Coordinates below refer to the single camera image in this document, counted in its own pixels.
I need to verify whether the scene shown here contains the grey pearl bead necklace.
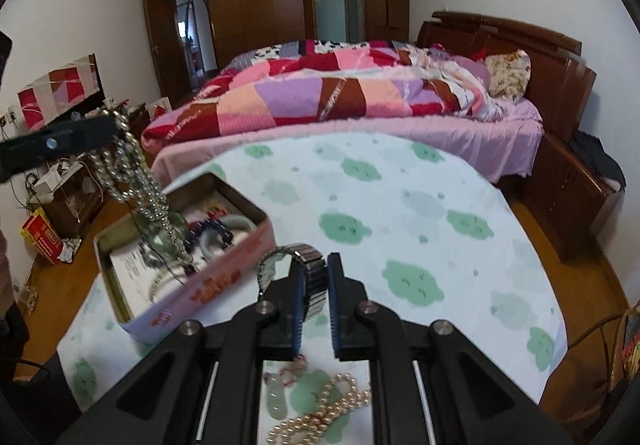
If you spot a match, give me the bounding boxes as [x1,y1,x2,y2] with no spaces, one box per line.
[86,107,194,267]

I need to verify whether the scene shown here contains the silver metal band watch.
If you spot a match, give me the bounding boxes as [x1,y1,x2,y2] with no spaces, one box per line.
[256,243,328,321]

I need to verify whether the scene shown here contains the pale jade bangle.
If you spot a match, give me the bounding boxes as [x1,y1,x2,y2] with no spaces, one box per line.
[190,214,256,260]

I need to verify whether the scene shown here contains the cluttered tv cabinet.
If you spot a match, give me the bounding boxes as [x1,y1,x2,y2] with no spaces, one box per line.
[25,153,108,239]

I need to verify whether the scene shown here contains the red cardboard box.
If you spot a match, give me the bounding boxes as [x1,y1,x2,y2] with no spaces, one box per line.
[21,208,63,265]

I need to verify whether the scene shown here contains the printed booklet in tin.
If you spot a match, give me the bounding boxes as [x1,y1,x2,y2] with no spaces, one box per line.
[108,192,240,321]

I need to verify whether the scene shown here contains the pink metal tin box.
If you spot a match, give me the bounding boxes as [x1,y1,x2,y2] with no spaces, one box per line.
[94,165,276,343]

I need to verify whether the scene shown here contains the cloud pattern table cloth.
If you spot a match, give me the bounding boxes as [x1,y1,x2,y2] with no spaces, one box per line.
[58,133,567,444]

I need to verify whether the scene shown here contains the wooden nightstand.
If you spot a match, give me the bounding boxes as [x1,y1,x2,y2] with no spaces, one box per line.
[524,134,624,262]

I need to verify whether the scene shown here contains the pink bed sheet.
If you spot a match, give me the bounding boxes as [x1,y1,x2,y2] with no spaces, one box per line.
[152,100,544,185]

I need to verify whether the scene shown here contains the patchwork quilt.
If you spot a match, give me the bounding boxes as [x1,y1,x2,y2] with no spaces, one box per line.
[142,45,504,153]

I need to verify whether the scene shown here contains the dark clothes on nightstand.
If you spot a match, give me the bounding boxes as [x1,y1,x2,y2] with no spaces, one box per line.
[568,131,627,191]

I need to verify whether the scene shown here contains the floral pillow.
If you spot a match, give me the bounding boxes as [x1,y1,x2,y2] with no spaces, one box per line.
[485,49,532,102]

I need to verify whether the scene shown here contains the wooden headboard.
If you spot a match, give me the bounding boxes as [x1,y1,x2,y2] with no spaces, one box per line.
[415,10,599,144]

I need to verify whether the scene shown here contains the jade pendant with red cord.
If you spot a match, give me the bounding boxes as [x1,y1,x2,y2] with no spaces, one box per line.
[262,354,307,421]

